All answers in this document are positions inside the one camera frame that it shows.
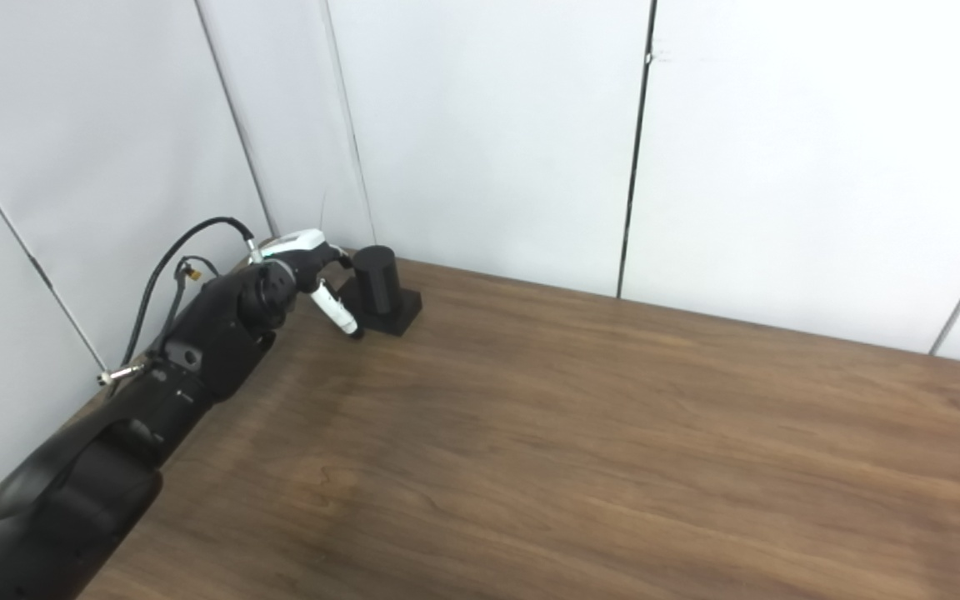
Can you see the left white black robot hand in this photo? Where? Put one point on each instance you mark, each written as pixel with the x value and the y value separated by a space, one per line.
pixel 301 250

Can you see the black peg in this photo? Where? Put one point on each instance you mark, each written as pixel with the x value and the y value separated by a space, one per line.
pixel 380 279

